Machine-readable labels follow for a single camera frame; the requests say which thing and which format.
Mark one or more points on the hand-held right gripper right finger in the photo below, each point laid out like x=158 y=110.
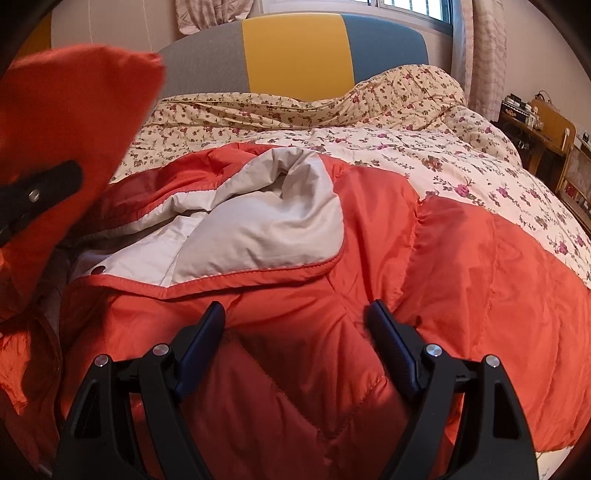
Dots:
x=385 y=337

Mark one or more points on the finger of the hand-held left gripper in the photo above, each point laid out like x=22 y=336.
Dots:
x=53 y=182

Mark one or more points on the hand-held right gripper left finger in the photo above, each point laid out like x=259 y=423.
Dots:
x=205 y=337

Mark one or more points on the orange down jacket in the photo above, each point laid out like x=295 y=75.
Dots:
x=295 y=304

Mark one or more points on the yellow wooden wardrobe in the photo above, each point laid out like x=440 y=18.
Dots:
x=39 y=32

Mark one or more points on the white floral quilt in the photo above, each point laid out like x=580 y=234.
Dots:
x=461 y=184

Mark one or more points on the dark wooden desk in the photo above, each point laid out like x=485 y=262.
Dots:
x=531 y=143

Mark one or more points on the wooden cane chair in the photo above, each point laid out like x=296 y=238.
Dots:
x=577 y=170

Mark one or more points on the dark patterned box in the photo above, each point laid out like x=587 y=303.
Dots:
x=515 y=110

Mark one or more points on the rounded wooden board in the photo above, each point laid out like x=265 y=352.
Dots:
x=554 y=122

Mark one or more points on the grey yellow blue headboard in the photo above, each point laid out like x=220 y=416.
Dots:
x=295 y=55

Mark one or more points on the barred window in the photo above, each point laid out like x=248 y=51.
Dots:
x=415 y=9

